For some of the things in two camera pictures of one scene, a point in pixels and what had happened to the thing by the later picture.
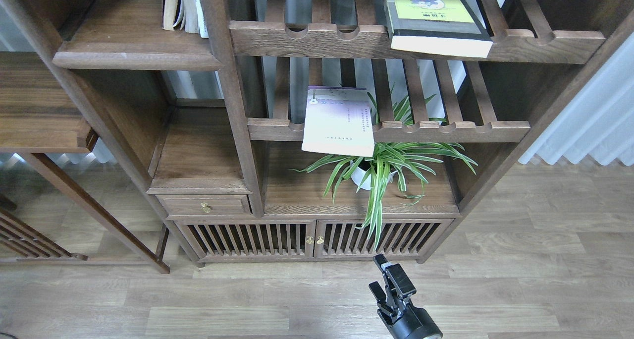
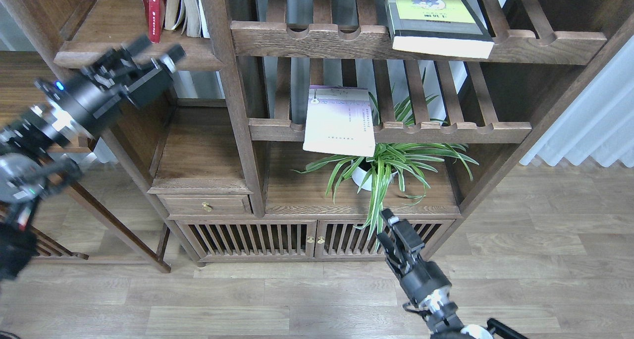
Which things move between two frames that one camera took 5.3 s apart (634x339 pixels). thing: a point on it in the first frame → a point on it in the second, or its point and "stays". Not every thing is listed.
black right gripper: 415,323 → 424,282
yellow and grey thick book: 434,23 stays
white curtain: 599,122 stays
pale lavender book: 338,120 stays
